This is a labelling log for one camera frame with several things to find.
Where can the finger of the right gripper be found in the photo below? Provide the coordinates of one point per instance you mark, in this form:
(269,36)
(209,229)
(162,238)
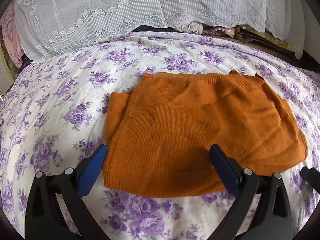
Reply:
(312,177)

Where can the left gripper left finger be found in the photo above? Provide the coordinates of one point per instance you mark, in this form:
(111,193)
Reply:
(44,218)

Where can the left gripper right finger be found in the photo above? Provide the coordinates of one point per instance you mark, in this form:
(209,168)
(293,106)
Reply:
(272,218)

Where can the orange knitted cat cardigan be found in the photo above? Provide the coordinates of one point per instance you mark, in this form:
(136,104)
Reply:
(159,134)

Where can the purple floral bed sheet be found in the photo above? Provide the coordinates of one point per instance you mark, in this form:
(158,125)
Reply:
(54,116)

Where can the pink floral hanging cloth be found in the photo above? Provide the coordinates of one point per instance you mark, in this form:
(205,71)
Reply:
(10,36)

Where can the white lace cover cloth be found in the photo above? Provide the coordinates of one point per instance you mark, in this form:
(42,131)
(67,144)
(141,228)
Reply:
(51,27)

